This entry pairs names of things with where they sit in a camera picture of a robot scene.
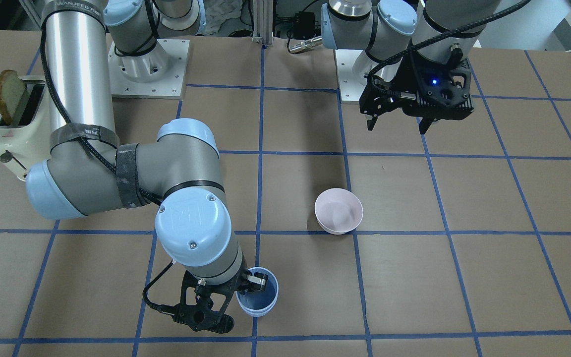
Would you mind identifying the pink bowl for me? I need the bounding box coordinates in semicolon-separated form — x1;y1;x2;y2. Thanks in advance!
314;188;363;235

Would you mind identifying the aluminium frame post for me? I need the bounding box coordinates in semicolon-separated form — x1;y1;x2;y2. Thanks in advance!
251;0;275;47

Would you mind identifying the toast slice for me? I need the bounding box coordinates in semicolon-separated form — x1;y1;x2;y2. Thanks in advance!
0;69;26;125

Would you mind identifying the cream toaster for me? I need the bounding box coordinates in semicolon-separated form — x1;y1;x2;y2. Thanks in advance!
0;75;52;181

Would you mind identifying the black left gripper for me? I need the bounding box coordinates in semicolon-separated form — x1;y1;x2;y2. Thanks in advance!
359;50;474;135

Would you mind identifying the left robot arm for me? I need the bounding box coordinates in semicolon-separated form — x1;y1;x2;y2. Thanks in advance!
320;0;500;134

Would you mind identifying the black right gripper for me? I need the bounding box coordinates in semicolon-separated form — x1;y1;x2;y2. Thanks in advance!
172;270;267;333

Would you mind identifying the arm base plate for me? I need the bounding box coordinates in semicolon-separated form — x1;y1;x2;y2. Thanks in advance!
108;39;190;99
335;49;378;104

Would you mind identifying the blue cup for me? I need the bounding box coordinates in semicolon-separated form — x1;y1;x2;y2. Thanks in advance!
236;267;279;310
238;300;276;318

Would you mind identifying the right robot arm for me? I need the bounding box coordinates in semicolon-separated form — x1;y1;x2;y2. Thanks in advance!
26;0;268;334

